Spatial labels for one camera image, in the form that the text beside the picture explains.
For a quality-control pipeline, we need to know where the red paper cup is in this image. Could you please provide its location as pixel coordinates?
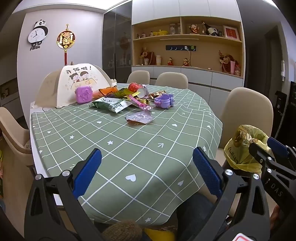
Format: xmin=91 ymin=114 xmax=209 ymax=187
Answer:
xmin=128 ymin=82 xmax=148 ymax=98

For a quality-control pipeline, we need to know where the red framed picture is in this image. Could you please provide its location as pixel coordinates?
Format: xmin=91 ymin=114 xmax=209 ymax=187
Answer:
xmin=223 ymin=25 xmax=238 ymax=40

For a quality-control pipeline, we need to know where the wooden wall shelf cabinet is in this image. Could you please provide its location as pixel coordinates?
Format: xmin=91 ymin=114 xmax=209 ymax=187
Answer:
xmin=131 ymin=0 xmax=245 ymax=109

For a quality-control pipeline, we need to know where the yellow cloth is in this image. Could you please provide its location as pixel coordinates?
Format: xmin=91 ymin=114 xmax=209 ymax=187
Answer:
xmin=143 ymin=228 xmax=176 ymax=241

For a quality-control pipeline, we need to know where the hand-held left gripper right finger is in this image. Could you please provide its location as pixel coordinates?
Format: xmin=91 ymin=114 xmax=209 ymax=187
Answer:
xmin=192 ymin=146 xmax=271 ymax=241

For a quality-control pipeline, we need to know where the black socket rail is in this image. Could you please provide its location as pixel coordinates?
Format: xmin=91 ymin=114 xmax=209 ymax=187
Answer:
xmin=166 ymin=45 xmax=197 ymax=51

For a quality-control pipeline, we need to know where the cream cartoon tote bag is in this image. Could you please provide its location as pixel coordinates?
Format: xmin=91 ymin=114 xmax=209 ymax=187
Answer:
xmin=35 ymin=62 xmax=116 ymax=109

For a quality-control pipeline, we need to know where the lavender plastic toy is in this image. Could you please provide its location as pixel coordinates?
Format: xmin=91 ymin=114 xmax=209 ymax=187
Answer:
xmin=154 ymin=93 xmax=175 ymax=109

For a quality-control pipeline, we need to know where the large red robed figurine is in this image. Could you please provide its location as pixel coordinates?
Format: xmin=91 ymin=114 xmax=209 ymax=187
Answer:
xmin=140 ymin=47 xmax=154 ymax=65

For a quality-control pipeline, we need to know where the green white snack packet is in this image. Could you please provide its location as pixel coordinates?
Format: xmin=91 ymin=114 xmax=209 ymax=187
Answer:
xmin=89 ymin=97 xmax=133 ymax=114

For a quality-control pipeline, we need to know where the purple square toy case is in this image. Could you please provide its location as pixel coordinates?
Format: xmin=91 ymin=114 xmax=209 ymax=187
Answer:
xmin=74 ymin=85 xmax=93 ymax=104

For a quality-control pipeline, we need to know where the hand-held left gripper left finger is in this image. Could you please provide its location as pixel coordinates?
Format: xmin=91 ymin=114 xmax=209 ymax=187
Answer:
xmin=24 ymin=148 xmax=109 ymax=241

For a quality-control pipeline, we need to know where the brown fuzzy cloth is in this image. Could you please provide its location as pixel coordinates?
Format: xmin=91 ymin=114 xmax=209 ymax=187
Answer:
xmin=102 ymin=220 xmax=142 ymax=241

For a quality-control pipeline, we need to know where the pink plastic toy spoon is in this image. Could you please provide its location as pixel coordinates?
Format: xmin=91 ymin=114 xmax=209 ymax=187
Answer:
xmin=128 ymin=95 xmax=153 ymax=111

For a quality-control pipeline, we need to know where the clear plastic blister pack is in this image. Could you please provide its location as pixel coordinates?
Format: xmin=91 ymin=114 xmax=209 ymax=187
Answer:
xmin=125 ymin=110 xmax=153 ymax=124

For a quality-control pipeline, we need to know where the person's right hand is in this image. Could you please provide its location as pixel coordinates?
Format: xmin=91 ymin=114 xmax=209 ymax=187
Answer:
xmin=270 ymin=207 xmax=285 ymax=226

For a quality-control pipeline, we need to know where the yellow plastic bag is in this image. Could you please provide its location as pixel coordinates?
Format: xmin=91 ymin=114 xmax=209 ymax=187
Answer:
xmin=224 ymin=125 xmax=270 ymax=173

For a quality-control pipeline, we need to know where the panda figurine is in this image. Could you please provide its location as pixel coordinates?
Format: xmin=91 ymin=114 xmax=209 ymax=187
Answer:
xmin=202 ymin=22 xmax=222 ymax=37

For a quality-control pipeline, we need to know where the white charger with cable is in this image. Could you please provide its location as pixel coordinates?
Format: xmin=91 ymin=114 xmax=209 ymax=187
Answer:
xmin=184 ymin=45 xmax=193 ymax=67

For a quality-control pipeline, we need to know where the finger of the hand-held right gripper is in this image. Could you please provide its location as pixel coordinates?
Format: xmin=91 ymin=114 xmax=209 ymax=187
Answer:
xmin=249 ymin=142 xmax=296 ymax=181
xmin=268 ymin=137 xmax=296 ymax=169

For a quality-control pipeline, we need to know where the round gold red wall ornament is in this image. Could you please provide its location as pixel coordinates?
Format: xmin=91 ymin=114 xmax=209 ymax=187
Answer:
xmin=56 ymin=23 xmax=76 ymax=65

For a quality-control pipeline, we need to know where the panda wall clock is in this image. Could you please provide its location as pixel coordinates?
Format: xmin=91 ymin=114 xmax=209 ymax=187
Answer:
xmin=28 ymin=19 xmax=48 ymax=51

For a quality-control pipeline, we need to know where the dark olive gold wrapper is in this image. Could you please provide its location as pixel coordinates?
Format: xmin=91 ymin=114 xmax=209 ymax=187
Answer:
xmin=110 ymin=88 xmax=139 ymax=100

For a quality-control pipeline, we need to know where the red gold snack bag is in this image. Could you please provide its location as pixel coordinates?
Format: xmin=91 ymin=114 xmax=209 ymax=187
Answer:
xmin=149 ymin=90 xmax=167 ymax=100

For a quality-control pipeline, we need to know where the beige chair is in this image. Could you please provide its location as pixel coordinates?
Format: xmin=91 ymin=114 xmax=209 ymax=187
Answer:
xmin=0 ymin=107 xmax=35 ymax=167
xmin=220 ymin=87 xmax=273 ymax=144
xmin=154 ymin=72 xmax=188 ymax=89
xmin=127 ymin=70 xmax=150 ymax=85

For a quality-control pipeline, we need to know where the green checked tablecloth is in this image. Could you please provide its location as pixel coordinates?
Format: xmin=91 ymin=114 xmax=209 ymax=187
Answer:
xmin=30 ymin=83 xmax=223 ymax=225

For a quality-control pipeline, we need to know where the black appliance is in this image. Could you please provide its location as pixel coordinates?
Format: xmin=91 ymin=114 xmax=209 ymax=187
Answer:
xmin=275 ymin=90 xmax=288 ymax=116

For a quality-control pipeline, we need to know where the dark glass door cabinet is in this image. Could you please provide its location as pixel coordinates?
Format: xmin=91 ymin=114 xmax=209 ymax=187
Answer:
xmin=103 ymin=0 xmax=133 ymax=84

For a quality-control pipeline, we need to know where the orange snack wrapper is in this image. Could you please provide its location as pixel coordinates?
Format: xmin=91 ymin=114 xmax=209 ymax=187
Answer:
xmin=98 ymin=86 xmax=119 ymax=97

